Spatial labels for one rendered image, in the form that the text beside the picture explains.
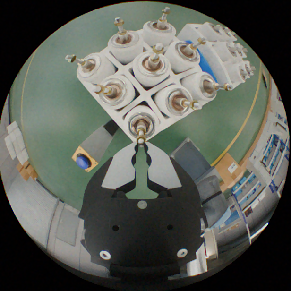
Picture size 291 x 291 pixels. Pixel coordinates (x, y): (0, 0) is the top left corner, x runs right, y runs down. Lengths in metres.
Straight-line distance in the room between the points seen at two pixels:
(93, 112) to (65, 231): 4.97
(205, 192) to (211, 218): 0.12
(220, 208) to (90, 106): 0.80
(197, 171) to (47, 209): 5.31
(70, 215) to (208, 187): 4.97
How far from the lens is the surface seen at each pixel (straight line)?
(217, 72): 0.54
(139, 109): 0.21
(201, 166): 0.44
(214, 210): 0.41
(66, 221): 4.99
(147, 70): 0.22
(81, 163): 0.24
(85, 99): 0.57
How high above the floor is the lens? 0.46
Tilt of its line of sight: 58 degrees down
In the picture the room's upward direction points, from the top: 177 degrees clockwise
